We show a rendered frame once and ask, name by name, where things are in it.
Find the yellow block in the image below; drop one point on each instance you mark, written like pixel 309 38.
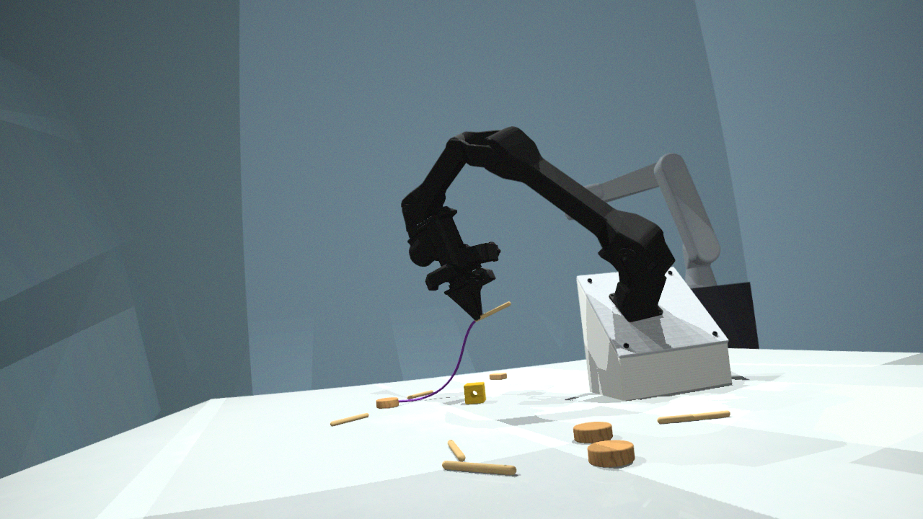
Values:
pixel 470 397

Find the round wooden disc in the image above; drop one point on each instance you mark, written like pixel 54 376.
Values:
pixel 611 453
pixel 592 432

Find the round wooden button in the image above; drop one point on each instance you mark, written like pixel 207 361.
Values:
pixel 387 403

